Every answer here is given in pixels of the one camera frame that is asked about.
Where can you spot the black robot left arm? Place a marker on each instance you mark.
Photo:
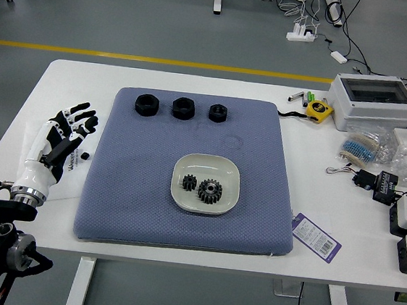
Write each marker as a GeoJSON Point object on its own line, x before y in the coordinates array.
{"type": "Point", "coordinates": [4, 208]}

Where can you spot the small black hex nut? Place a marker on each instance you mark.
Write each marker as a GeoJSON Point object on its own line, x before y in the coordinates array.
{"type": "Point", "coordinates": [218, 113]}

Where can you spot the large black hex nut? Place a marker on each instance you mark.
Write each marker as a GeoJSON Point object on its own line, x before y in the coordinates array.
{"type": "Point", "coordinates": [146, 106]}
{"type": "Point", "coordinates": [183, 109]}

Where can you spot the bag of blue resistors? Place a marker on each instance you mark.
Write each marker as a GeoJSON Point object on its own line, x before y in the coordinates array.
{"type": "Point", "coordinates": [360, 147]}

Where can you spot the blue-grey quilted mat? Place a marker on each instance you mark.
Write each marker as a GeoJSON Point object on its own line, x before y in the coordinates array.
{"type": "Point", "coordinates": [188, 231]}

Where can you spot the silver metal bar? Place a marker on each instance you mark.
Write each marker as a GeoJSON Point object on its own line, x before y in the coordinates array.
{"type": "Point", "coordinates": [296, 96]}

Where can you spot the grey enclosure with clear lid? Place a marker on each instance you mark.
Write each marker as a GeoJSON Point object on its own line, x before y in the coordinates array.
{"type": "Point", "coordinates": [371, 112]}

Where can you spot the big black gear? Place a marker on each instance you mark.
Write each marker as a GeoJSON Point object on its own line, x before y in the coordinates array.
{"type": "Point", "coordinates": [209, 191]}

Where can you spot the grey metal bracket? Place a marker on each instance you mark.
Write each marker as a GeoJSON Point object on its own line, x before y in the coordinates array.
{"type": "Point", "coordinates": [284, 288]}

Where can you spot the white square dish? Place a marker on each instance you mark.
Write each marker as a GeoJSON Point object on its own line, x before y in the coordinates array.
{"type": "Point", "coordinates": [195, 164]}

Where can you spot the white power adapter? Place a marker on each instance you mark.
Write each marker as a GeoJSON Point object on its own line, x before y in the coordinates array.
{"type": "Point", "coordinates": [339, 57]}

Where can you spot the green white battery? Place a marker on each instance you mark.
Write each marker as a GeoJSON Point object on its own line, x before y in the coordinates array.
{"type": "Point", "coordinates": [312, 97]}
{"type": "Point", "coordinates": [307, 96]}

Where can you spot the white power strip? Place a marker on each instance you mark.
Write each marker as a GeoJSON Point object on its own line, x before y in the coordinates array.
{"type": "Point", "coordinates": [299, 36]}

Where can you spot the black electronics module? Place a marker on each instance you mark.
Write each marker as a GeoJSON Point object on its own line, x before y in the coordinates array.
{"type": "Point", "coordinates": [385, 188]}

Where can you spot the purple white tag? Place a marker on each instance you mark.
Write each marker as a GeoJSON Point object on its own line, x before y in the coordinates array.
{"type": "Point", "coordinates": [314, 237]}

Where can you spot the small black gear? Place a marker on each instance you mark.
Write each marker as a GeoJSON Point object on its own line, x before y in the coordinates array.
{"type": "Point", "coordinates": [188, 182]}

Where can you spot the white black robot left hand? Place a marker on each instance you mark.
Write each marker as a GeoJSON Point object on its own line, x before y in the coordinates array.
{"type": "Point", "coordinates": [37, 173]}

